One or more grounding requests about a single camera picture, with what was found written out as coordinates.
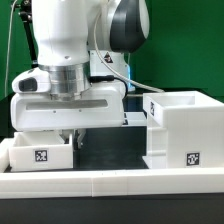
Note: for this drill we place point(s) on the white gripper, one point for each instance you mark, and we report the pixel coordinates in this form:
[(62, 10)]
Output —
[(99, 106)]

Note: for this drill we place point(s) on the white front drawer box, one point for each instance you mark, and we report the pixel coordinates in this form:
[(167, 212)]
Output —
[(46, 150)]

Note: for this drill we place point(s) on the white drawer cabinet frame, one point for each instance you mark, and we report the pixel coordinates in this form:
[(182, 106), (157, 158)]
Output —
[(184, 130)]

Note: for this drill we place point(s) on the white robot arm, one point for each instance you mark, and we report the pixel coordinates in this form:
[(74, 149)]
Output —
[(60, 94)]

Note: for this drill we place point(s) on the fiducial marker sheet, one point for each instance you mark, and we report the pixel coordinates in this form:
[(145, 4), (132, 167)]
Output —
[(134, 119)]

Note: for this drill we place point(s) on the white front barrier rail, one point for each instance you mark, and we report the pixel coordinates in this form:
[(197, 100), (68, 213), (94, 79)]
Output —
[(111, 183)]

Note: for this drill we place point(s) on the white barrier rail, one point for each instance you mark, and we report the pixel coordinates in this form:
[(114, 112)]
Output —
[(4, 153), (111, 183)]

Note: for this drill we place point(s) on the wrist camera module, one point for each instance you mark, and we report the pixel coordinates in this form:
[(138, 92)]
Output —
[(32, 81)]

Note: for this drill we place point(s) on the white left barrier rail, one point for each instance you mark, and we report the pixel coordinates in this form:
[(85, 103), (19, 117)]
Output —
[(4, 153)]

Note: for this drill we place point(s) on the black camera stand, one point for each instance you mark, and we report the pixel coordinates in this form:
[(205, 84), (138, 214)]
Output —
[(25, 14)]

